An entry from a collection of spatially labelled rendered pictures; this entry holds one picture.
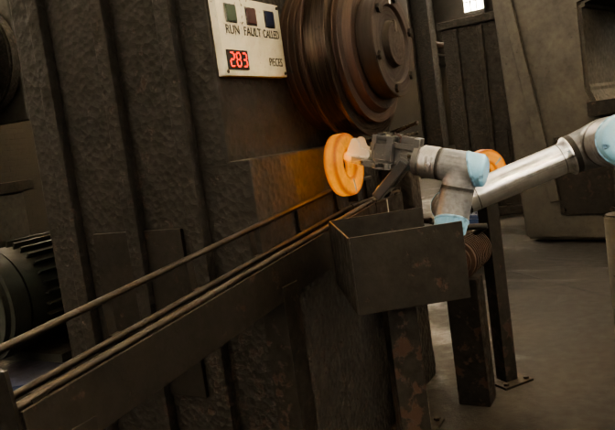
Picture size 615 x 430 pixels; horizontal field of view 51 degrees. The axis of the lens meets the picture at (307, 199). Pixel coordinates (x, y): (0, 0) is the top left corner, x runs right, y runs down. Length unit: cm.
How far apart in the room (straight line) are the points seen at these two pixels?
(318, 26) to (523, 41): 297
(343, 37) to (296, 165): 33
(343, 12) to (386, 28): 13
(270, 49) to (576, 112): 298
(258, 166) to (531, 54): 321
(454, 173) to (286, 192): 39
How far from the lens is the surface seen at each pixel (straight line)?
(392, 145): 151
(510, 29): 449
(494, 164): 219
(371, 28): 164
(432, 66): 1069
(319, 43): 160
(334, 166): 153
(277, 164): 150
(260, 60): 157
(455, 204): 146
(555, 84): 439
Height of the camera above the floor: 90
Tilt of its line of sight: 5 degrees down
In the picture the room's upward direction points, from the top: 8 degrees counter-clockwise
